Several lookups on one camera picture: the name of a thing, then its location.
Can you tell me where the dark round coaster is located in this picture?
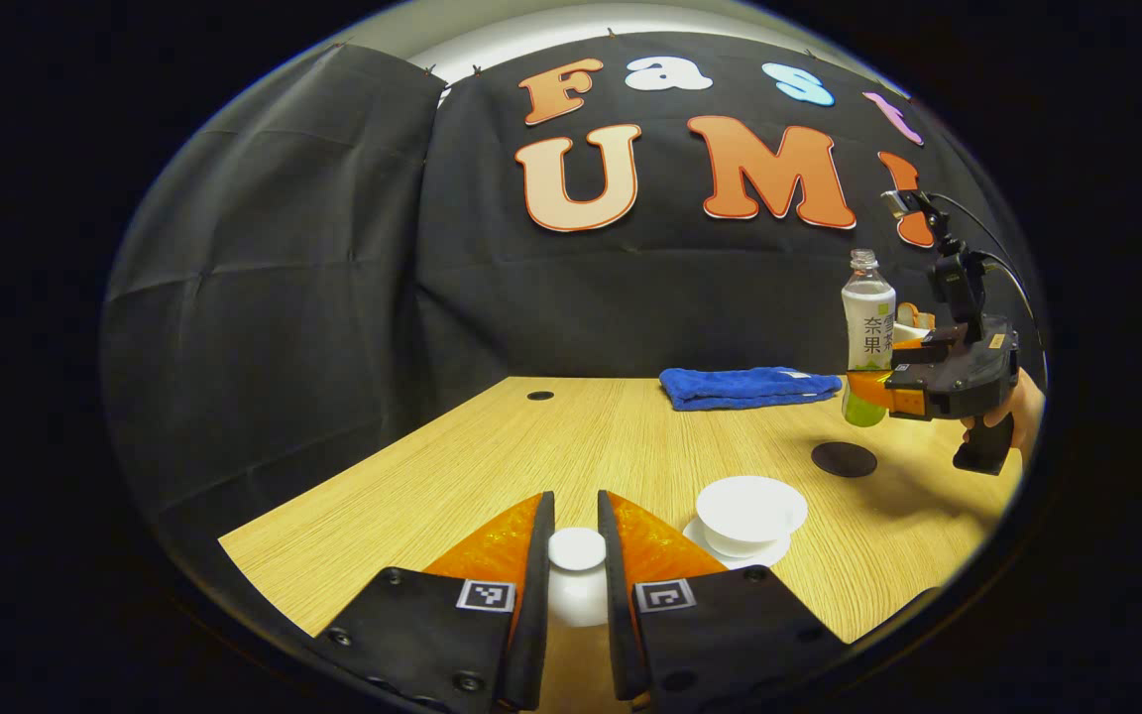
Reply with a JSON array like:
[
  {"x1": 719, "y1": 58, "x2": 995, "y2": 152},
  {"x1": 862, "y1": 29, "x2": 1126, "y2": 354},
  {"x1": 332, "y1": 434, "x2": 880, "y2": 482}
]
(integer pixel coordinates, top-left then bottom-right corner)
[{"x1": 811, "y1": 441, "x2": 878, "y2": 479}]

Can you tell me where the white saucer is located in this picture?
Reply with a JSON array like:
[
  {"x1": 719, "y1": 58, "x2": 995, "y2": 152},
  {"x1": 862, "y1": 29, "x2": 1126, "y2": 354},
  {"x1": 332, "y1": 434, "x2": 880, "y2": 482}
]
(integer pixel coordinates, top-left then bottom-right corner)
[{"x1": 682, "y1": 516, "x2": 795, "y2": 571}]

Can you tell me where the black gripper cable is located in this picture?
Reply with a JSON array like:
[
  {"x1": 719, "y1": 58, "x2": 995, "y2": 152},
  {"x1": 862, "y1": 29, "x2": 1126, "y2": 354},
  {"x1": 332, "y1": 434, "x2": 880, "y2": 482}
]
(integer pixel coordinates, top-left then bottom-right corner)
[{"x1": 928, "y1": 191, "x2": 1045, "y2": 350}]

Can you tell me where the blue folded towel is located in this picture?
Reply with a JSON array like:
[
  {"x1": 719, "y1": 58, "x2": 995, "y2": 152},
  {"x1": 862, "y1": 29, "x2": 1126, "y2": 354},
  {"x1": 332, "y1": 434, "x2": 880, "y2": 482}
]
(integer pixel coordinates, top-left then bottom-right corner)
[{"x1": 659, "y1": 366, "x2": 845, "y2": 413}]

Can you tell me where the white teacup lid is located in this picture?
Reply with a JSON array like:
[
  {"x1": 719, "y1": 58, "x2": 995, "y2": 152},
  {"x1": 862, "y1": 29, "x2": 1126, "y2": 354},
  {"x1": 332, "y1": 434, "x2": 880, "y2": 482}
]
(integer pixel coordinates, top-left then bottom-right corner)
[{"x1": 546, "y1": 527, "x2": 610, "y2": 629}]

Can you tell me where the clear water bottle white label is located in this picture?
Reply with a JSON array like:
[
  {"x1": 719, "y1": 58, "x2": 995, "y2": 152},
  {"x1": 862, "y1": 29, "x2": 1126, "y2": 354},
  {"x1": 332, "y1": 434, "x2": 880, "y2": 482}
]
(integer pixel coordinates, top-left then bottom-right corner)
[{"x1": 841, "y1": 249, "x2": 897, "y2": 428}]

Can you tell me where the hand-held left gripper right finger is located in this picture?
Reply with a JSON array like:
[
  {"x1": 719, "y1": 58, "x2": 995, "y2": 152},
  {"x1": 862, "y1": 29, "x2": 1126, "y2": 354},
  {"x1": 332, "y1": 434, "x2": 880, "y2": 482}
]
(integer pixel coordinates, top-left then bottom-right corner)
[{"x1": 597, "y1": 489, "x2": 850, "y2": 703}]

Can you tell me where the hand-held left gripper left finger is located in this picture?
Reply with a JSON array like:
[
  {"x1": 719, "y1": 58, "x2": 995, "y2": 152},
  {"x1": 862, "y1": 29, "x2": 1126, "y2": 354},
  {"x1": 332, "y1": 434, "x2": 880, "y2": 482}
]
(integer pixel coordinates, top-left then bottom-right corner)
[{"x1": 318, "y1": 491, "x2": 557, "y2": 713}]

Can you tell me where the white teacup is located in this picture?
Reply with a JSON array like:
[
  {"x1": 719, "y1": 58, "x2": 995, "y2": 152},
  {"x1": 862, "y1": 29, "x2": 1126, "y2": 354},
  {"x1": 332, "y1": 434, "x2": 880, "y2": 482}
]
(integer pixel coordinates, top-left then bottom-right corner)
[{"x1": 695, "y1": 475, "x2": 810, "y2": 558}]

